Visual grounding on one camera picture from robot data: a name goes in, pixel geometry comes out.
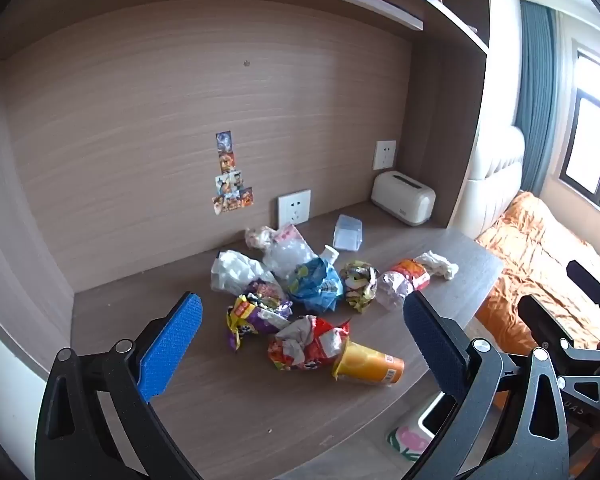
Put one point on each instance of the yellow paper cup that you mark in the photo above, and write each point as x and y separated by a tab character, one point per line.
370	365

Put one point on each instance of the wooden overhead shelf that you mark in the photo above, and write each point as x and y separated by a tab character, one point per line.
445	15

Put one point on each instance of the blue grey curtain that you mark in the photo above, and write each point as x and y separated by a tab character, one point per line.
535	95

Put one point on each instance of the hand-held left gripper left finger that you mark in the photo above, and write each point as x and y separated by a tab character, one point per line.
172	345

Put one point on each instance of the orange bedspread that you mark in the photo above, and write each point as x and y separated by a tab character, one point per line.
530	255

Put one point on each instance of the white trash bin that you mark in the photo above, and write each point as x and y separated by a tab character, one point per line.
432	412

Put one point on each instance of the yellow patterned wrapper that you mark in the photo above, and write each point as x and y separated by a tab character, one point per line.
357	285

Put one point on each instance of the white padded headboard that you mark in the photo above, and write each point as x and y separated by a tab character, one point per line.
497	180

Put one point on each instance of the black framed window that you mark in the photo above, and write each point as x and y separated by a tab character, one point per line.
592	130

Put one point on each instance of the clear plastic bag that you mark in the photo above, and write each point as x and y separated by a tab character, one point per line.
290	252

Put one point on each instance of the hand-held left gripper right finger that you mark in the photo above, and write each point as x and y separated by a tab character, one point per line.
432	350

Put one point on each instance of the cluster of picture stickers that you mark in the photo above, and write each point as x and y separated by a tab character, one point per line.
230	185

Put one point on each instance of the white toaster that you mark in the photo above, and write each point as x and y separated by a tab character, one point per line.
402	199

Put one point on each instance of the purple snack bag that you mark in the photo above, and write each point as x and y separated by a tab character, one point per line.
257	317

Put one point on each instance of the orange and silver snack wrapper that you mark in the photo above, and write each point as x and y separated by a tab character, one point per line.
402	280

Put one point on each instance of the clear plastic box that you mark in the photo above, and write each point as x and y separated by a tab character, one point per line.
348	232

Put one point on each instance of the blue snack bag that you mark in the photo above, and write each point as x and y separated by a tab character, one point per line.
312	285

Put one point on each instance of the white plastic bag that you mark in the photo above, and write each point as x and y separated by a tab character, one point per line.
235	271

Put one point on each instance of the red snack bag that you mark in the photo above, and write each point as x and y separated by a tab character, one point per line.
305	345

